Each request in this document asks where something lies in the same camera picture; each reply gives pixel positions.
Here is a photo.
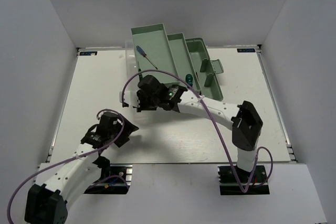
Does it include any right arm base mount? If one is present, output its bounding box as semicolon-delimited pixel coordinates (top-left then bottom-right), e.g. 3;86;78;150
217;165;271;196

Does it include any purple cable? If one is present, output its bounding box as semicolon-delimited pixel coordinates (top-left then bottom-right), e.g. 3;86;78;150
122;69;275;193
7;108;130;224

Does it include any black green precision screwdriver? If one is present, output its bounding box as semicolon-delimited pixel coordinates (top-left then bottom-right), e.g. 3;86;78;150
137;61;143;81

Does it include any dark green stubby screwdriver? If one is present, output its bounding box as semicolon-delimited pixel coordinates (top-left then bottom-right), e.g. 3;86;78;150
185;74;194;87

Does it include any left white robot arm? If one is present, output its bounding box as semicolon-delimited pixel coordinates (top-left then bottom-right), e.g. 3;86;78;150
24;110;139;223

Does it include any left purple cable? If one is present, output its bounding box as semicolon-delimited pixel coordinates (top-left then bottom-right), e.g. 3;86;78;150
7;108;130;224

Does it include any blue table label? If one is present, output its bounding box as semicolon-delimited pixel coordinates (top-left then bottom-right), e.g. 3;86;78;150
79;51;98;56
237;48;256;53

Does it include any green toolbox with clear lid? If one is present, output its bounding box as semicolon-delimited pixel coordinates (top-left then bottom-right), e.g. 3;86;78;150
125;24;224;101

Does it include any right blue table label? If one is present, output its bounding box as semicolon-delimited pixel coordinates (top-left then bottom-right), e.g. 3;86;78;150
237;48;256;53

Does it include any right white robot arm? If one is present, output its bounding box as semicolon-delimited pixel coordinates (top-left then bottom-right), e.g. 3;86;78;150
120;74;263;182

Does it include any left blue table label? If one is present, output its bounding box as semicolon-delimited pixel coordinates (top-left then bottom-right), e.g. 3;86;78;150
79;51;98;56

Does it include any blue handled precision screwdriver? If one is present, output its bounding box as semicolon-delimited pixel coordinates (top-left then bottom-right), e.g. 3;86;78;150
135;45;158;70

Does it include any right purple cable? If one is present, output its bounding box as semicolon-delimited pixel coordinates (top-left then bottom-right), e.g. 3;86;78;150
122;69;275;193

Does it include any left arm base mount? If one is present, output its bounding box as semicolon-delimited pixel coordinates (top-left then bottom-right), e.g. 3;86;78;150
84;164;133;195

